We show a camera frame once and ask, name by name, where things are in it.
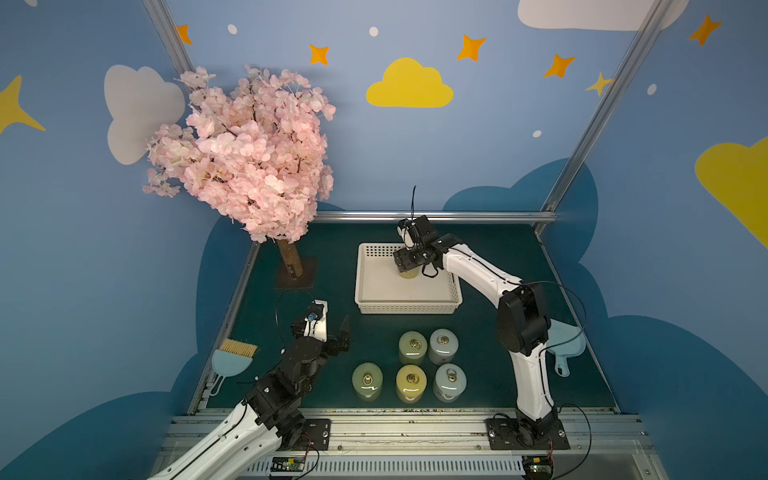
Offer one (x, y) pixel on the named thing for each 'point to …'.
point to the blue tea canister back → (443, 344)
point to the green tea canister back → (412, 347)
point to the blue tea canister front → (449, 383)
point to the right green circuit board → (538, 467)
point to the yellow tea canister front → (411, 382)
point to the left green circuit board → (286, 464)
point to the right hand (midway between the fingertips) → (410, 252)
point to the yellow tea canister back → (410, 274)
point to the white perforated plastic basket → (380, 289)
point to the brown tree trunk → (291, 257)
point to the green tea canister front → (367, 380)
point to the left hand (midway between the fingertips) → (329, 313)
